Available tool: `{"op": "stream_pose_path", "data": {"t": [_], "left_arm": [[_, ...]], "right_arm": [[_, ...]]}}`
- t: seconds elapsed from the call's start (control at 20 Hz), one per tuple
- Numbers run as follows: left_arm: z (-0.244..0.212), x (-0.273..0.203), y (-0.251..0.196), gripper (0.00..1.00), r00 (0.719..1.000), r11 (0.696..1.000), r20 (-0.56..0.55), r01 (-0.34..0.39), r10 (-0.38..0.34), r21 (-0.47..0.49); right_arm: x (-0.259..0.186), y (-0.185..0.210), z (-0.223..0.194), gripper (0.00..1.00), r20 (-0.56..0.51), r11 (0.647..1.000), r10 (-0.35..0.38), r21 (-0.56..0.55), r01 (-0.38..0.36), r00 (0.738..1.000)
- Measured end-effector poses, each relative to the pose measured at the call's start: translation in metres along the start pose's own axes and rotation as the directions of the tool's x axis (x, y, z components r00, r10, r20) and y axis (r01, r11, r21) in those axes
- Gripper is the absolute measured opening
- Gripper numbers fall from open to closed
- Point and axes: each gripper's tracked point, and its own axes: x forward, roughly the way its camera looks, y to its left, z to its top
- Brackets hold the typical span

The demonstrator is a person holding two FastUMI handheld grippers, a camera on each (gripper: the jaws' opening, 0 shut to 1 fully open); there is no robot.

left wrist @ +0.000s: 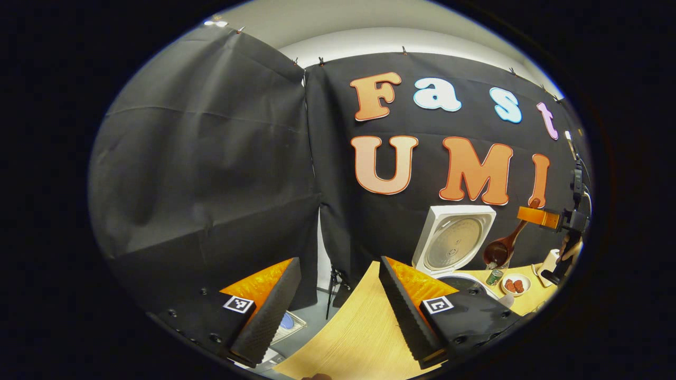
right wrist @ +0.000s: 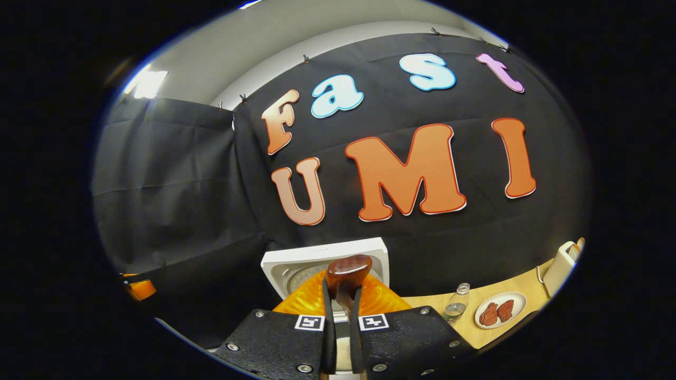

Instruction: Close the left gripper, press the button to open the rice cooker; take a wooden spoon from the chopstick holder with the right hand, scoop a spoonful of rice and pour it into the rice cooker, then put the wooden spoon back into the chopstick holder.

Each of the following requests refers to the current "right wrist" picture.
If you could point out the white round plate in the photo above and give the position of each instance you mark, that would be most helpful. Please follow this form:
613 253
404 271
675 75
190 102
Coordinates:
520 301

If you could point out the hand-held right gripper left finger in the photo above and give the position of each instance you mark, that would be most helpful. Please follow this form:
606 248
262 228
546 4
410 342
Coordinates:
280 343

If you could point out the toast slice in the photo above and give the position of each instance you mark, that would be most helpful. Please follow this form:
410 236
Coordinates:
580 245

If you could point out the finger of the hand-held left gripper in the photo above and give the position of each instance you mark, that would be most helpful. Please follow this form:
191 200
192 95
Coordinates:
141 289

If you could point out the white rice cooker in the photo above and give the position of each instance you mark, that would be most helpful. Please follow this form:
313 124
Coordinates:
296 258

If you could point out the brown wooden spoon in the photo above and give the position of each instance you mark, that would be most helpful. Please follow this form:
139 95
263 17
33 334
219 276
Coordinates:
346 269

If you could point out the clear plastic water bottle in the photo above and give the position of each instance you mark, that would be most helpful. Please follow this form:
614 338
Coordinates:
455 309

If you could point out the black backdrop cloth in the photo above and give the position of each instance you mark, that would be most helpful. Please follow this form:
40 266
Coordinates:
174 184

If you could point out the white toaster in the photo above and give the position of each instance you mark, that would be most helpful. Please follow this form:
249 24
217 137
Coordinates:
560 269

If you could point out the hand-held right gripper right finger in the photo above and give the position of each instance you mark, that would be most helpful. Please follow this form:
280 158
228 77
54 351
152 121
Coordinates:
412 343

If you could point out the red meat piece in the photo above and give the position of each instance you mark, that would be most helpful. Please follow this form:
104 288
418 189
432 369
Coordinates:
489 315
506 310

